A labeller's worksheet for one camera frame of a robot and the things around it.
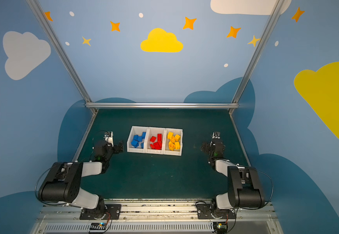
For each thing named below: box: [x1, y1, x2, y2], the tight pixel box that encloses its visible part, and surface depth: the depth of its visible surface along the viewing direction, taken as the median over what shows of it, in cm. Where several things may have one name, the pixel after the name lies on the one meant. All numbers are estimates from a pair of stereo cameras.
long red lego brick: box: [152, 141, 162, 151], surface depth 100 cm
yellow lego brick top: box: [167, 131, 174, 140], surface depth 103 cm
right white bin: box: [163, 127, 184, 156], surface depth 98 cm
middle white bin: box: [144, 126, 166, 155], surface depth 100 cm
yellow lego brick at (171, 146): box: [168, 142, 176, 151], surface depth 98 cm
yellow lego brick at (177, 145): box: [174, 141, 181, 150], surface depth 100 cm
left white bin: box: [126, 125, 148, 154], surface depth 100 cm
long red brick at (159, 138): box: [157, 133, 163, 144], surface depth 106 cm
